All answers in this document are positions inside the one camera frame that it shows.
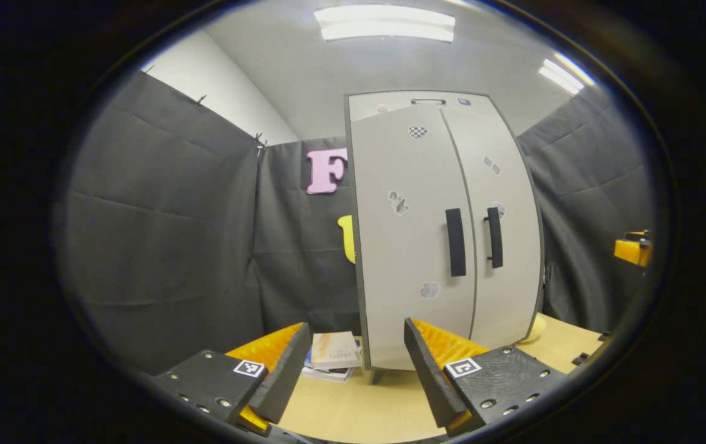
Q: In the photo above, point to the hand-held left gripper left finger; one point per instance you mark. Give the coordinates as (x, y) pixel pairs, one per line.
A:
(285, 376)

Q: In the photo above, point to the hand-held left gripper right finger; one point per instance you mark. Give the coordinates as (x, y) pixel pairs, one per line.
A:
(433, 385)

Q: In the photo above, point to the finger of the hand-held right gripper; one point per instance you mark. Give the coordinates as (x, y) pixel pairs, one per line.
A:
(630, 251)

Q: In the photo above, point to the grey cabinet door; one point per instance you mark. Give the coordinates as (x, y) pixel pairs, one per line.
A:
(513, 277)
(402, 259)

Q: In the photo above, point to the grey shoe cabinet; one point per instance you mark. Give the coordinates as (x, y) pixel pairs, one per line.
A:
(389, 102)

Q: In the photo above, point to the stack of books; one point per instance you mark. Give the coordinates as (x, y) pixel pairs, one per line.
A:
(334, 348)

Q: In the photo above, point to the black backdrop cloth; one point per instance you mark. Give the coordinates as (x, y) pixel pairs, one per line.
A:
(161, 234)

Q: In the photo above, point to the small ceiling light panel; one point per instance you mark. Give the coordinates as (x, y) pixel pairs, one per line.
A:
(562, 75)

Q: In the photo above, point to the large ceiling light panel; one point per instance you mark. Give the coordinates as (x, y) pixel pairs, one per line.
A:
(383, 23)

